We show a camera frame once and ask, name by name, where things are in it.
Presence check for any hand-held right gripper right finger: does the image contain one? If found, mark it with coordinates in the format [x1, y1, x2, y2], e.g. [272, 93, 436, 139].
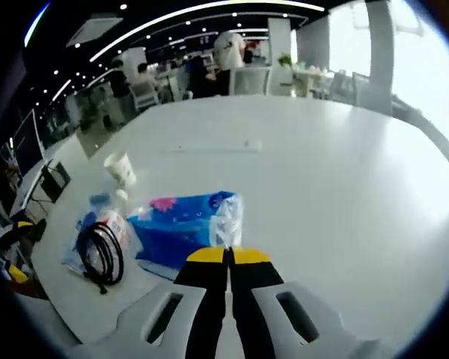
[229, 248, 346, 359]

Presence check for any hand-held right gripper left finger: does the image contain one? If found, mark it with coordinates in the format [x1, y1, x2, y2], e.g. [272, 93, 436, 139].
[117, 246, 232, 359]

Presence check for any blue white wipes packet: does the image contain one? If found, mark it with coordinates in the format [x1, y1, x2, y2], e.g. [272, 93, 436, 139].
[61, 192, 135, 280]

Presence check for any blue tissue pack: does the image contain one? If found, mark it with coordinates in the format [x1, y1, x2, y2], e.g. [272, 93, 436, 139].
[126, 189, 245, 281]

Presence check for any black cable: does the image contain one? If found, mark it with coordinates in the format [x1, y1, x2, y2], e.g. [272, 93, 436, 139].
[78, 221, 125, 295]

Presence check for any clear plastic bottle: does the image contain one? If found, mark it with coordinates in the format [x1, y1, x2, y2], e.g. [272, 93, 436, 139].
[97, 188, 143, 259]

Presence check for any white printed paper cup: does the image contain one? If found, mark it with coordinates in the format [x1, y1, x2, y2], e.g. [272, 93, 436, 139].
[103, 150, 138, 186]

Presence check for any white side desk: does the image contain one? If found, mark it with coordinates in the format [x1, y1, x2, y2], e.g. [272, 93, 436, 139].
[7, 156, 72, 221]

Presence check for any dark monitor screen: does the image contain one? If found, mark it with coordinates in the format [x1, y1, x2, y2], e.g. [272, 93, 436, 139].
[13, 108, 46, 177]

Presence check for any white mesh office chair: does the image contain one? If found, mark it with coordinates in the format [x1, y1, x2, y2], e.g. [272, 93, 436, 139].
[132, 80, 160, 111]
[227, 67, 272, 96]

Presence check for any ceiling air vent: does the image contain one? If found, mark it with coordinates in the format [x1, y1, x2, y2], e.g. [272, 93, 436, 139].
[65, 13, 124, 48]

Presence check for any curved ceiling light strip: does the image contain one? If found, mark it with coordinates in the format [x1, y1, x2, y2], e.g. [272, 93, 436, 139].
[89, 0, 326, 64]

